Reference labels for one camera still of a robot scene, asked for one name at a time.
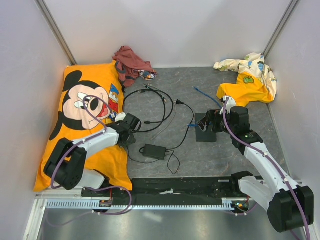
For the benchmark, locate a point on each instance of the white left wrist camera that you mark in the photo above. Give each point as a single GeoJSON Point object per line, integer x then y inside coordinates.
{"type": "Point", "coordinates": [116, 117]}

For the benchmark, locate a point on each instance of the maroon crumpled garment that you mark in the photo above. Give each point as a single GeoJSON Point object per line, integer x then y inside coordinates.
{"type": "Point", "coordinates": [130, 67]}

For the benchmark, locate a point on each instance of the black network switch box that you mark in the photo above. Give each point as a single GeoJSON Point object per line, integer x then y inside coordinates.
{"type": "Point", "coordinates": [205, 136]}

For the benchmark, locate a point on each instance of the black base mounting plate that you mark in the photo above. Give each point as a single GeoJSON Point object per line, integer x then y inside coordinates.
{"type": "Point", "coordinates": [222, 187]}

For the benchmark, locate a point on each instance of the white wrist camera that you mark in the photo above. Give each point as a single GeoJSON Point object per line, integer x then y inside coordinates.
{"type": "Point", "coordinates": [228, 104]}
{"type": "Point", "coordinates": [116, 117]}

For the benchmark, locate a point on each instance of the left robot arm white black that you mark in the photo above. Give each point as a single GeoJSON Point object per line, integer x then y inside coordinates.
{"type": "Point", "coordinates": [66, 164]}

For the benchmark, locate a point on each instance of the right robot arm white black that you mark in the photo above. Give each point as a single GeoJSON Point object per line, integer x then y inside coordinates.
{"type": "Point", "coordinates": [287, 204]}

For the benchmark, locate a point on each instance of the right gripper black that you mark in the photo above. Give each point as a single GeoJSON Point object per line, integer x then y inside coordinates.
{"type": "Point", "coordinates": [213, 115]}

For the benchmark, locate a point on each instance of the left aluminium corner post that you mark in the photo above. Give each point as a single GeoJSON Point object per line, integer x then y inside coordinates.
{"type": "Point", "coordinates": [46, 13]}

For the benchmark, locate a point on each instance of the slotted aluminium cable duct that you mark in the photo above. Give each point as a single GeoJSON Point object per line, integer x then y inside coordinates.
{"type": "Point", "coordinates": [158, 202]}

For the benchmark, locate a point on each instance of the black power adapter brick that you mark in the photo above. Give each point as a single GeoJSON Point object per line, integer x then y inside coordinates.
{"type": "Point", "coordinates": [154, 152]}

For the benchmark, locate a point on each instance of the right aluminium corner post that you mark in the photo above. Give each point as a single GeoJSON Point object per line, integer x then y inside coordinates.
{"type": "Point", "coordinates": [280, 27]}

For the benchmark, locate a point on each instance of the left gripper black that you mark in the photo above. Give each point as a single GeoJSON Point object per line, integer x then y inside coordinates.
{"type": "Point", "coordinates": [131, 141]}

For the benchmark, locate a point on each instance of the yellow patterned children's garment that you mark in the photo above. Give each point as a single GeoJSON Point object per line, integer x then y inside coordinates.
{"type": "Point", "coordinates": [255, 82]}

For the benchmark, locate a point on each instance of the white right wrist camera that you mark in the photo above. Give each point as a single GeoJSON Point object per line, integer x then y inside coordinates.
{"type": "Point", "coordinates": [228, 104]}

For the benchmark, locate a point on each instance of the aluminium corner post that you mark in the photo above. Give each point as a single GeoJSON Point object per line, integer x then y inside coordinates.
{"type": "Point", "coordinates": [280, 27]}
{"type": "Point", "coordinates": [46, 13]}

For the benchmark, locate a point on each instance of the orange Mickey Mouse pillow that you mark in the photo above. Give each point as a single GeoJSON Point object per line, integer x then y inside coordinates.
{"type": "Point", "coordinates": [91, 97]}

